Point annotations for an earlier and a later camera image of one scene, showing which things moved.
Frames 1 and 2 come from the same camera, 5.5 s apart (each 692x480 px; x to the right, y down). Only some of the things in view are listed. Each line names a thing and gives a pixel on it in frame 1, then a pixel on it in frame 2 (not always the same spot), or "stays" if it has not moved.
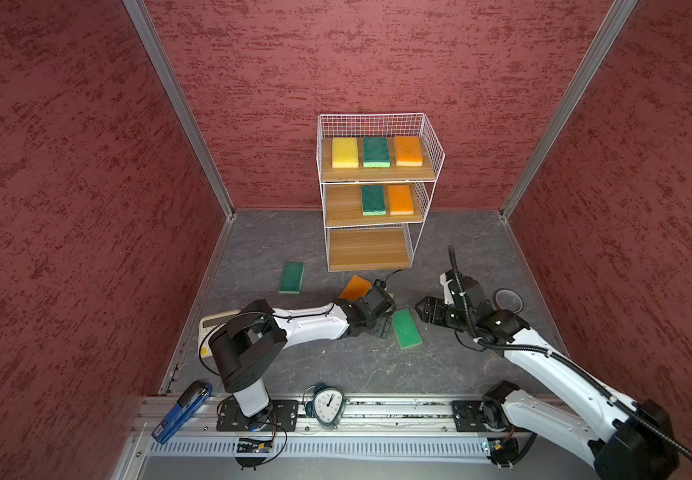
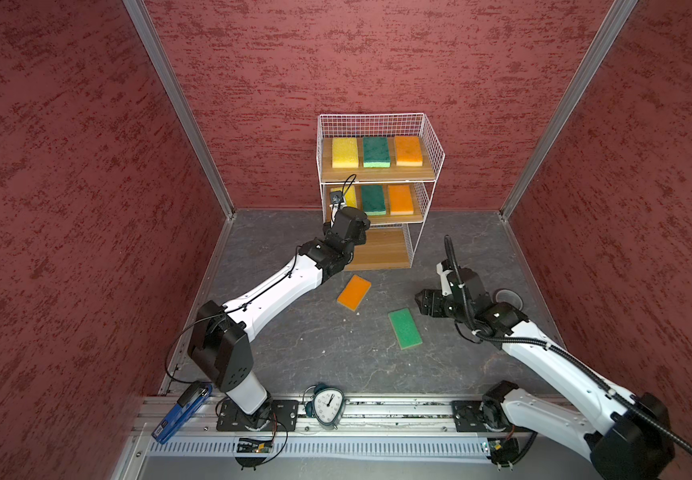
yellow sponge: x=345 y=152 stays
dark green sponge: x=376 y=152 stays
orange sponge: x=408 y=151 stays
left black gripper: x=382 y=325 → x=361 y=238
